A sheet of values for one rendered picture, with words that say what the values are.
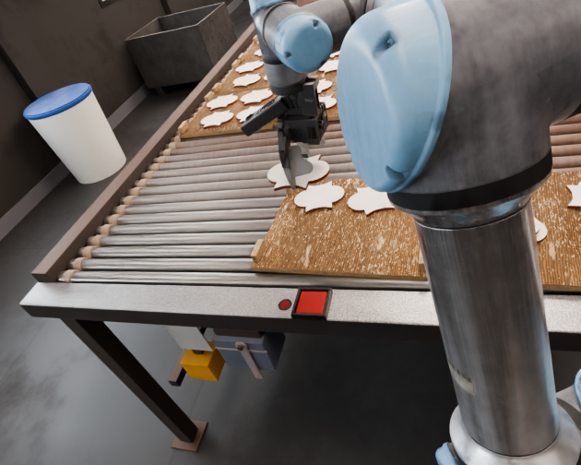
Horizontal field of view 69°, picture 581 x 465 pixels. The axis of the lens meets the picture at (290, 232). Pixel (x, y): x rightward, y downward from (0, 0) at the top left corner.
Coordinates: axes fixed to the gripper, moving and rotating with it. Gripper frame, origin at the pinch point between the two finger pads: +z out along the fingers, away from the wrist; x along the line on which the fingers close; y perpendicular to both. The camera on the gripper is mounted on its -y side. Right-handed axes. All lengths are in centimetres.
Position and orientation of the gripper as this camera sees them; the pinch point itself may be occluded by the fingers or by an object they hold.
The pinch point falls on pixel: (298, 171)
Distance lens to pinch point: 91.7
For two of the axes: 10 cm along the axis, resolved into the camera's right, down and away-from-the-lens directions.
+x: 3.0, -6.8, 6.7
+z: 1.9, 7.3, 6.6
